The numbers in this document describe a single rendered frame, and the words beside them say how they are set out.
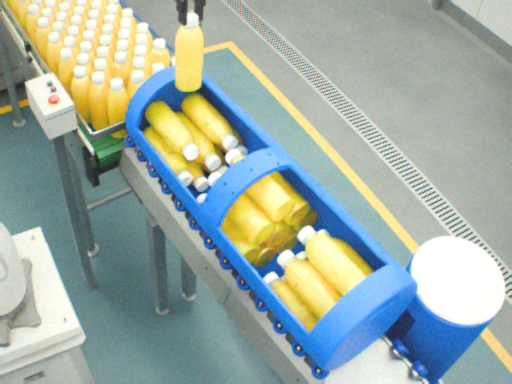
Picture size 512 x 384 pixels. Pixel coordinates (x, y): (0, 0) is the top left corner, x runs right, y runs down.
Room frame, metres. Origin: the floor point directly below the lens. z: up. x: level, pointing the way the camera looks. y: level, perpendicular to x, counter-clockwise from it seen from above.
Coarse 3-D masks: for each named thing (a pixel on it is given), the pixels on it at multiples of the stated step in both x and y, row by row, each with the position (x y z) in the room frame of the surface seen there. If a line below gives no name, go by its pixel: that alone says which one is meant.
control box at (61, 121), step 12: (36, 84) 1.26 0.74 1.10; (60, 84) 1.28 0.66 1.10; (36, 96) 1.21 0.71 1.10; (48, 96) 1.21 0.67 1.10; (60, 96) 1.22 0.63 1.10; (36, 108) 1.19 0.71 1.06; (48, 108) 1.16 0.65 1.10; (60, 108) 1.16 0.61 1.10; (72, 108) 1.18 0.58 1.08; (48, 120) 1.13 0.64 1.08; (60, 120) 1.15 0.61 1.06; (72, 120) 1.18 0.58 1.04; (48, 132) 1.12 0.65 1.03; (60, 132) 1.15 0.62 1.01
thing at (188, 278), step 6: (186, 264) 1.24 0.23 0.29; (186, 270) 1.24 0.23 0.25; (186, 276) 1.24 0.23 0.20; (192, 276) 1.26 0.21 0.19; (186, 282) 1.24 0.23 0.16; (192, 282) 1.26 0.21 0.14; (186, 288) 1.24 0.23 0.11; (192, 288) 1.26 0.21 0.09; (186, 294) 1.24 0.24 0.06; (192, 294) 1.26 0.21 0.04; (192, 300) 1.25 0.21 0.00
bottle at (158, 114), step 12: (156, 108) 1.16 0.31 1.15; (168, 108) 1.17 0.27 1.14; (156, 120) 1.12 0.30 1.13; (168, 120) 1.11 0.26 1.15; (180, 120) 1.13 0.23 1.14; (168, 132) 1.08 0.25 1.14; (180, 132) 1.07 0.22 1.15; (168, 144) 1.06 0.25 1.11; (180, 144) 1.05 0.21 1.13; (192, 144) 1.05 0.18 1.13
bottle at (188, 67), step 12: (180, 36) 1.13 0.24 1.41; (192, 36) 1.13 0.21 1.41; (180, 48) 1.12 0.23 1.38; (192, 48) 1.12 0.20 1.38; (180, 60) 1.12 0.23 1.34; (192, 60) 1.12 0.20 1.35; (180, 72) 1.12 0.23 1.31; (192, 72) 1.12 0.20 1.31; (180, 84) 1.12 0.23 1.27; (192, 84) 1.12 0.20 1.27
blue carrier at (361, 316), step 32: (160, 96) 1.21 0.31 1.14; (224, 96) 1.17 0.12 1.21; (128, 128) 1.13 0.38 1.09; (256, 128) 1.05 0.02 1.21; (160, 160) 0.99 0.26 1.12; (256, 160) 0.92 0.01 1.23; (288, 160) 0.95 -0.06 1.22; (192, 192) 1.03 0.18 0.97; (224, 192) 0.85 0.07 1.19; (320, 192) 0.87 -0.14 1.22; (320, 224) 0.92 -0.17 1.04; (352, 224) 0.79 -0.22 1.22; (384, 256) 0.71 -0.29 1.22; (256, 288) 0.68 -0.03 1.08; (384, 288) 0.62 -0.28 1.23; (416, 288) 0.68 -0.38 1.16; (288, 320) 0.60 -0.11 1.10; (320, 320) 0.56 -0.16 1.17; (352, 320) 0.55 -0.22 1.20; (384, 320) 0.62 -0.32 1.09; (320, 352) 0.52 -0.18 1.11; (352, 352) 0.57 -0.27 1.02
